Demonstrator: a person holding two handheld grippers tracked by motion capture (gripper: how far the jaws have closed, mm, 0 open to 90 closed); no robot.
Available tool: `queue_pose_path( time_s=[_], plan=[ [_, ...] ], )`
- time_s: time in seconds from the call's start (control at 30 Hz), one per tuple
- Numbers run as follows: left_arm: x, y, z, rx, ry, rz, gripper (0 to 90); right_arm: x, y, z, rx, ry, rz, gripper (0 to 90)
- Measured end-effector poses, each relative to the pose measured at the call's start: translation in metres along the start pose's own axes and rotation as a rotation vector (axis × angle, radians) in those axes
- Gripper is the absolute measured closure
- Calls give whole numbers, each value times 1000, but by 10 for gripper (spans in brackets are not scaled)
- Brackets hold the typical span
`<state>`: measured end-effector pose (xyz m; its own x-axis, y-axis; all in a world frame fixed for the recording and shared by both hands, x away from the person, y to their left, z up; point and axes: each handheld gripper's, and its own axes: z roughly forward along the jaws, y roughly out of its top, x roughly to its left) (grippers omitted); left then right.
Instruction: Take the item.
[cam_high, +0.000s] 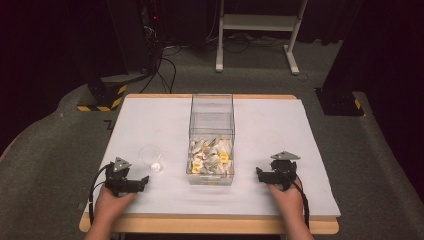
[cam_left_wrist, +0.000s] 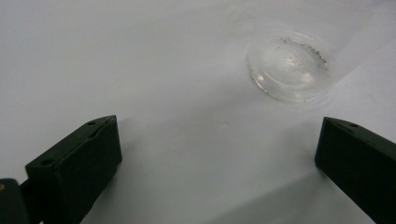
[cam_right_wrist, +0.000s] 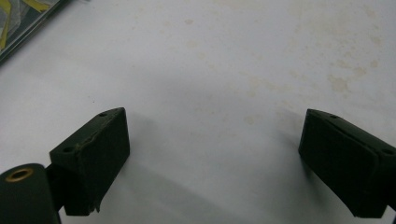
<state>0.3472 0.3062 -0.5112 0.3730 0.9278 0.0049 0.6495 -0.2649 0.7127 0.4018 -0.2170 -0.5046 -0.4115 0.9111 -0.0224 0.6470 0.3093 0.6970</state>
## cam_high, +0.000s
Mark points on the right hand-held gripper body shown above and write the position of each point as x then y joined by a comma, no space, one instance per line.
283,171

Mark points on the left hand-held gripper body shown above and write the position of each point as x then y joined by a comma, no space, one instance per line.
116,178

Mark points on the person's left hand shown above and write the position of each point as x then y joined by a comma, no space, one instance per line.
110,205

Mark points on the person's right hand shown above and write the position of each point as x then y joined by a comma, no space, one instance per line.
290,201

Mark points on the clear plastic cup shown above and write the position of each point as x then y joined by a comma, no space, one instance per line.
149,155

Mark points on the white table mat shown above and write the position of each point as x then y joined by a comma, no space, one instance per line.
266,133

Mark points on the clear plastic box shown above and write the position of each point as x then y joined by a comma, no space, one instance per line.
211,180

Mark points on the pile of small white packets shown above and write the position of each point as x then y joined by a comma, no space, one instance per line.
210,158

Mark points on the wooden table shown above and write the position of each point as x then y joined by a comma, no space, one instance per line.
200,226

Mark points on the black yellow striped stand base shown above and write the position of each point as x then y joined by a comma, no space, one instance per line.
106,96

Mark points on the dark equipment rack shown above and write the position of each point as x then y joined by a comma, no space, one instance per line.
133,33

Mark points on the white metal stand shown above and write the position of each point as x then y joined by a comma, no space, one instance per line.
260,22

